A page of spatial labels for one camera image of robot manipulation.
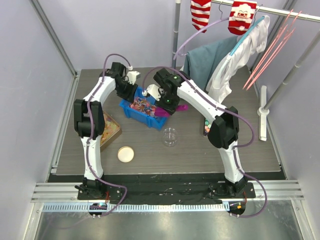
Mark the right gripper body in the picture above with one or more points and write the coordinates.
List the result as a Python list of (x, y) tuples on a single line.
[(168, 102)]

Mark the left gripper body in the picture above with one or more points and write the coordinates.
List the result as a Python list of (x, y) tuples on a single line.
[(126, 90)]

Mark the purple plastic scoop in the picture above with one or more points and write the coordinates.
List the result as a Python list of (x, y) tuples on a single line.
[(162, 112)]

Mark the blue plastic bin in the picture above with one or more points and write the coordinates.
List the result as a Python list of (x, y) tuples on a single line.
[(157, 122)]

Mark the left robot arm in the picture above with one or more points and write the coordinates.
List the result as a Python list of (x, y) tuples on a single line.
[(89, 124)]

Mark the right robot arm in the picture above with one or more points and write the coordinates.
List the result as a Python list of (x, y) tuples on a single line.
[(169, 89)]

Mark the pile of lollipop candies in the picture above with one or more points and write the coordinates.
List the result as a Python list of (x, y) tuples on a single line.
[(142, 105)]

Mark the brown tin of candies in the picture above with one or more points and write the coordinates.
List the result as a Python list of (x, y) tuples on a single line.
[(112, 130)]

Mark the gold tin of star candies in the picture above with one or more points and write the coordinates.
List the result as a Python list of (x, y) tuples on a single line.
[(206, 127)]

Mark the clear plastic jar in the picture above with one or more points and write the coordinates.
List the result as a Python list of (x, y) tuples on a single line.
[(170, 137)]

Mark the purple hanger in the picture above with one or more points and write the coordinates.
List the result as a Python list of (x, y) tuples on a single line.
[(182, 47)]

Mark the teal cloth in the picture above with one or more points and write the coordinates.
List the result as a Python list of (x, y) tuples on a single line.
[(201, 62)]

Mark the cream jar lid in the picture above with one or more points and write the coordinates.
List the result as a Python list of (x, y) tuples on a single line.
[(125, 154)]

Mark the grey clothes rack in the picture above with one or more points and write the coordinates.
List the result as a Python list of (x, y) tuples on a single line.
[(265, 103)]

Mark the red striped sock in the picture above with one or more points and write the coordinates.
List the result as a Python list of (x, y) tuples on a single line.
[(200, 13)]

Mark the white shirt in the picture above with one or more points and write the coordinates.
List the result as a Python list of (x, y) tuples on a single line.
[(218, 87)]

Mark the blue hanger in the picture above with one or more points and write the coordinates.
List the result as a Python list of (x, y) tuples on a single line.
[(253, 41)]

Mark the red santa sock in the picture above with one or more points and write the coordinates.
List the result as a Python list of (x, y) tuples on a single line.
[(241, 16)]

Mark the pink hangers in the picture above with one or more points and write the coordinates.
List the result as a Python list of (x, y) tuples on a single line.
[(282, 37)]

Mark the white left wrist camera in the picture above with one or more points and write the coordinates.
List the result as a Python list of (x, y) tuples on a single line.
[(132, 75)]

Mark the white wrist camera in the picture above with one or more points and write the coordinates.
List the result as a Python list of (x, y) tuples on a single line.
[(132, 75), (154, 91)]

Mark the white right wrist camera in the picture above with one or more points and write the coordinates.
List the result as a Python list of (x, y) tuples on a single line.
[(154, 91)]

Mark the white cable duct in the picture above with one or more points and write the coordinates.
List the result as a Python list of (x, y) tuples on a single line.
[(96, 207)]

